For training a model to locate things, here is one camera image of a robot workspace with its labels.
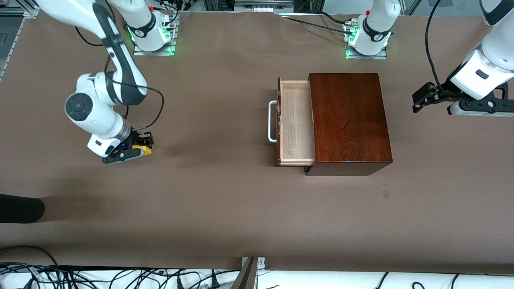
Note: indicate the aluminium profile post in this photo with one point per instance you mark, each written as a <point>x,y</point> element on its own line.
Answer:
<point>247,275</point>

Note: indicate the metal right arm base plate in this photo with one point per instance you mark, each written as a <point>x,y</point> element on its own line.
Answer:
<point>154,53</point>

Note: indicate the brown table cover sheet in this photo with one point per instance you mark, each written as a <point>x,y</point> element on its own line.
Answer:
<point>200,200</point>

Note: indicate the dark brown wooden cabinet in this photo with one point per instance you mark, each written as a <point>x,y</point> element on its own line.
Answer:
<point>349,120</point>

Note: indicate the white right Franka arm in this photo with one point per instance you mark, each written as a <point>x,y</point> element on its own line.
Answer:
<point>120,60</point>

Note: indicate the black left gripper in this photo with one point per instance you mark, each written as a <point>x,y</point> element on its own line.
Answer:
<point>446,92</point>

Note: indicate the yellow cube block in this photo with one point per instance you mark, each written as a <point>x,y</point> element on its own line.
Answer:
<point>147,151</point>

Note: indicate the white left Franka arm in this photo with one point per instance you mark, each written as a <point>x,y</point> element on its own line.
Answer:
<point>377,28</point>

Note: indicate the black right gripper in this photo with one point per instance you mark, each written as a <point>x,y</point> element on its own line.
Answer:
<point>138,139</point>

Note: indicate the black rounded object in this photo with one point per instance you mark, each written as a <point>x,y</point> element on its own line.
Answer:
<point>20,208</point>

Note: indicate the metal equipment frame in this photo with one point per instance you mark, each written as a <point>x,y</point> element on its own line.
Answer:
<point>261,5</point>

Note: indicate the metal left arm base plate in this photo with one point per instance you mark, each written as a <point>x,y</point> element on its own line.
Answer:
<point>366,57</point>

